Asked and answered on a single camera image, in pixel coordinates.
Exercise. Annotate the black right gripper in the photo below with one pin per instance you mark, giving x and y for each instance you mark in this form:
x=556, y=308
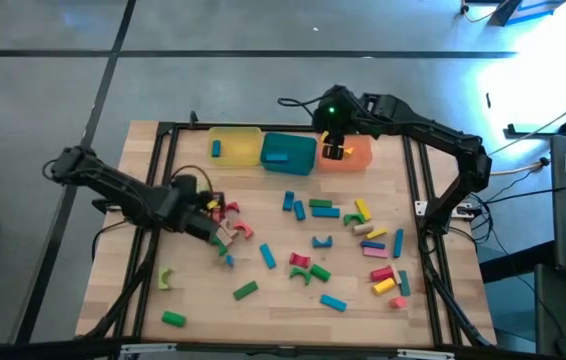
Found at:
x=335, y=112

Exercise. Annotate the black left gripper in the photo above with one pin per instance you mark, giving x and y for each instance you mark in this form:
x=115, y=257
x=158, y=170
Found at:
x=193, y=217

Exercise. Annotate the red rectangular wooden block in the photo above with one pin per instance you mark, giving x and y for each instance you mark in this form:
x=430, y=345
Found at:
x=216, y=215

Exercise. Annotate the long blue plank block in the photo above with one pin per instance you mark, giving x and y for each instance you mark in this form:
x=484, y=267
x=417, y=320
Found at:
x=325, y=212

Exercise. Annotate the green wooden plank block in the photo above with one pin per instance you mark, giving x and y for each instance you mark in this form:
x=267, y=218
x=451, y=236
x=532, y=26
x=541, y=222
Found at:
x=320, y=203
x=245, y=290

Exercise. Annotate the red wooden arch block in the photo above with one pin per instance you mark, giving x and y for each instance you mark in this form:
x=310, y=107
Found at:
x=233, y=205
x=300, y=259

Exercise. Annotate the green wooden arch block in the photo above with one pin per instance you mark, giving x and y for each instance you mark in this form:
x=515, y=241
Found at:
x=299, y=272
x=353, y=217

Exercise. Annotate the blue wooden plank block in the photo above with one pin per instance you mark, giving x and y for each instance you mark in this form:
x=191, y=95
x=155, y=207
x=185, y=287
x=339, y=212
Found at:
x=333, y=302
x=398, y=243

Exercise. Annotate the yellow wooden cylinder block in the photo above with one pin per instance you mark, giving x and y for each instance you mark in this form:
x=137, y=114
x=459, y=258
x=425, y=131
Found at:
x=383, y=286

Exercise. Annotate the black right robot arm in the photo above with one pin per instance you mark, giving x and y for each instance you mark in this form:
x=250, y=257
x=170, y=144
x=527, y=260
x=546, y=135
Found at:
x=443, y=132

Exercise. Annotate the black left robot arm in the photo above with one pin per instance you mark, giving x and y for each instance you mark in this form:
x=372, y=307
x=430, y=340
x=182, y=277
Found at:
x=113, y=185

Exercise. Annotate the small yellow wooden block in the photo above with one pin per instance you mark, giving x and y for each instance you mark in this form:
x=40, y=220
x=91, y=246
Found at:
x=211, y=204

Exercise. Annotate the orange translucent plastic bin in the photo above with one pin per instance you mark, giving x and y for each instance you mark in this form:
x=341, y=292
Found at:
x=358, y=161

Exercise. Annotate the coral wooden arch block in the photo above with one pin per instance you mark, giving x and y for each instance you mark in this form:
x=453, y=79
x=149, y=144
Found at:
x=244, y=227

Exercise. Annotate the teal plastic bin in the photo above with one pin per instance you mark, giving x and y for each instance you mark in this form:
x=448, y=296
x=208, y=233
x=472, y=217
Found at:
x=293, y=145

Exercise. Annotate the lime wooden arch block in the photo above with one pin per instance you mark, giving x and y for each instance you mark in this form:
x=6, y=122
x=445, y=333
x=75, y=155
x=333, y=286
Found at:
x=163, y=278

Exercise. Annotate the natural wood cylinder block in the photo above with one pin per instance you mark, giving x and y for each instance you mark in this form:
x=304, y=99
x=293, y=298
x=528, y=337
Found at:
x=362, y=229

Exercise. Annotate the yellow translucent plastic bin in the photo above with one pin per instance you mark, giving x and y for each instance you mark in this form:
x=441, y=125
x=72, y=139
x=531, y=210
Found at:
x=238, y=135

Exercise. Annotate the thin yellow plank block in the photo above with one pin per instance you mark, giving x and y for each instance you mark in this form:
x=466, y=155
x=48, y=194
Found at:
x=376, y=233

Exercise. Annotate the blue wooden arch block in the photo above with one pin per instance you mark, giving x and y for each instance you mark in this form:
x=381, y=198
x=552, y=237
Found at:
x=322, y=245

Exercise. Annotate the dark blue plank block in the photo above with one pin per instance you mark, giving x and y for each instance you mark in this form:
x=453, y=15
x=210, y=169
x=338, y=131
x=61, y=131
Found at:
x=372, y=245

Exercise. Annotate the white mounting plate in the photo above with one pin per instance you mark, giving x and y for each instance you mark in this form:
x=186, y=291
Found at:
x=420, y=207

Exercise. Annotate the small natural wood plank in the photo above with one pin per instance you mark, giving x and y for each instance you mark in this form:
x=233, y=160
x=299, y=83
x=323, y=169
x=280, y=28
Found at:
x=396, y=274

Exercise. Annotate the white power strip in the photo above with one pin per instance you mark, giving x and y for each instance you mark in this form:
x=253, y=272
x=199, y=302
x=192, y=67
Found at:
x=463, y=212

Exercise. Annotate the teal wooden plank block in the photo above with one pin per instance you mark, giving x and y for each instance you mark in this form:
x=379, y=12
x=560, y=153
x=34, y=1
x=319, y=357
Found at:
x=404, y=283

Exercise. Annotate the coral wooden cylinder block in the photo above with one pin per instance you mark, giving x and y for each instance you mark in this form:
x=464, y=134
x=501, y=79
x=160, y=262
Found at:
x=397, y=302

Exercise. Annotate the black floor stand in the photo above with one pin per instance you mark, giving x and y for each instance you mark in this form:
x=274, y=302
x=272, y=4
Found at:
x=533, y=132

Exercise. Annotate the blue edged floor board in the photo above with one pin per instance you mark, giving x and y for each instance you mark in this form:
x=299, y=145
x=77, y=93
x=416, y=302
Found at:
x=528, y=7

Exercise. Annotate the white mount bracket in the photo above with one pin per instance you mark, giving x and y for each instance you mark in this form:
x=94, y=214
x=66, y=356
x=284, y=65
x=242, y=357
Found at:
x=425, y=354
x=148, y=348

